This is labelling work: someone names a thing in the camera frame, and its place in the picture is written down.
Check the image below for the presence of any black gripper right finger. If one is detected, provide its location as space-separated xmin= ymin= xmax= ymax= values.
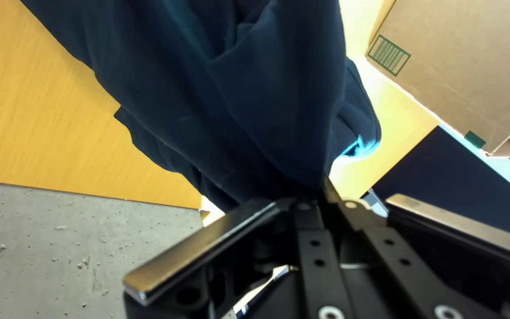
xmin=384 ymin=191 xmax=510 ymax=272

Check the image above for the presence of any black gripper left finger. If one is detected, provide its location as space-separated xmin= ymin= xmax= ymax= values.
xmin=120 ymin=194 xmax=297 ymax=308

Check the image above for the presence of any dark blue cloth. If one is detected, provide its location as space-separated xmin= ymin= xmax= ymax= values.
xmin=21 ymin=0 xmax=384 ymax=214

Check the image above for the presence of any large cardboard box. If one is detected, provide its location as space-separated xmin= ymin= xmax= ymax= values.
xmin=365 ymin=0 xmax=510 ymax=153

